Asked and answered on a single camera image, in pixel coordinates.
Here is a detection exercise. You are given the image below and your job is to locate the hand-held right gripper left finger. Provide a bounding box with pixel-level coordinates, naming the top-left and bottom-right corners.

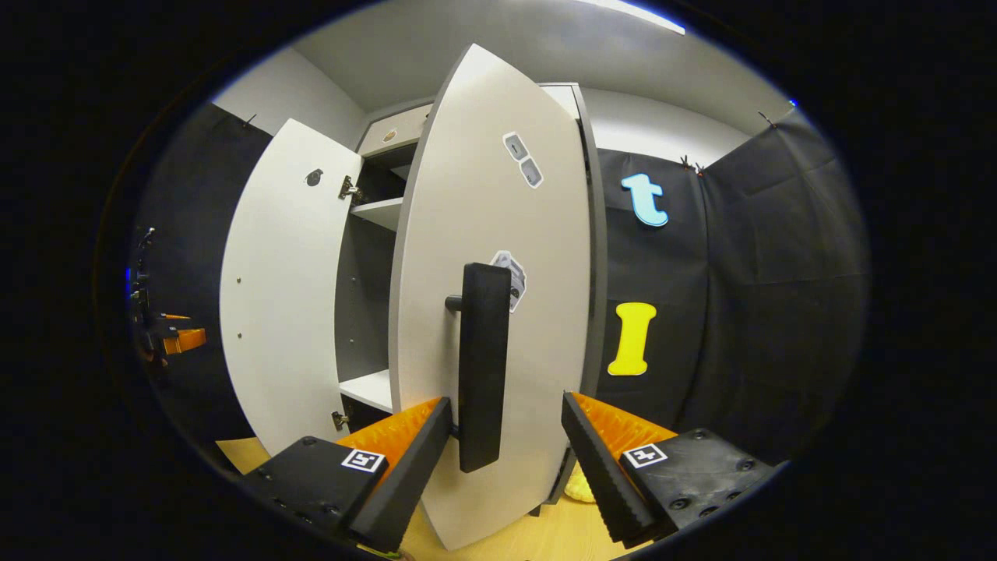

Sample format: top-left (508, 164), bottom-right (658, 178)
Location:
top-left (238, 396), bottom-right (454, 554)

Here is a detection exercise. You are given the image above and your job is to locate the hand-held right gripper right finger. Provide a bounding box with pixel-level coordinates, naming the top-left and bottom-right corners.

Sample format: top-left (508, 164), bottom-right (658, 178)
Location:
top-left (561, 391), bottom-right (784, 550)

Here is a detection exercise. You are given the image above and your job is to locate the white cabinet shelf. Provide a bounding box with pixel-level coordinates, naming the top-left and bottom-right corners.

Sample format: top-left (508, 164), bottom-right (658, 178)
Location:
top-left (338, 369), bottom-right (395, 414)
top-left (349, 196), bottom-right (406, 232)

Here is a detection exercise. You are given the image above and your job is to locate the white cabinet drawer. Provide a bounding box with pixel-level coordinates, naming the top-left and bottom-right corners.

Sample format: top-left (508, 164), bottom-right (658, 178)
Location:
top-left (357, 104), bottom-right (434, 158)

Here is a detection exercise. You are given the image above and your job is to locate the pale yellow object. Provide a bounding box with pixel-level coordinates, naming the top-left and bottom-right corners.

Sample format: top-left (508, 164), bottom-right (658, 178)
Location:
top-left (562, 466), bottom-right (599, 504)

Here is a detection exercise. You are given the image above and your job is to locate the white cabinet door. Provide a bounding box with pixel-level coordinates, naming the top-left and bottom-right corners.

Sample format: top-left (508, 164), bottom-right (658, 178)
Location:
top-left (387, 43), bottom-right (597, 551)
top-left (219, 118), bottom-right (365, 457)

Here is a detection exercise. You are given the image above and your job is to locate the long ceiling light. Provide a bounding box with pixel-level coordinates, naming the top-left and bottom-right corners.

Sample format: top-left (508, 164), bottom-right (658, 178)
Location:
top-left (576, 0), bottom-right (688, 37)

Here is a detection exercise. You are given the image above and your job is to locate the black door handle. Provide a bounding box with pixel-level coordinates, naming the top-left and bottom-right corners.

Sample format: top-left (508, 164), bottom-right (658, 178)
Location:
top-left (444, 262), bottom-right (513, 475)

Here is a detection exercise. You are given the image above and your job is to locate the white and grey cabinet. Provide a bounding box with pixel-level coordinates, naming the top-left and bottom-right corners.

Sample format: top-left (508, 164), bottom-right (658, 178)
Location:
top-left (333, 82), bottom-right (610, 515)

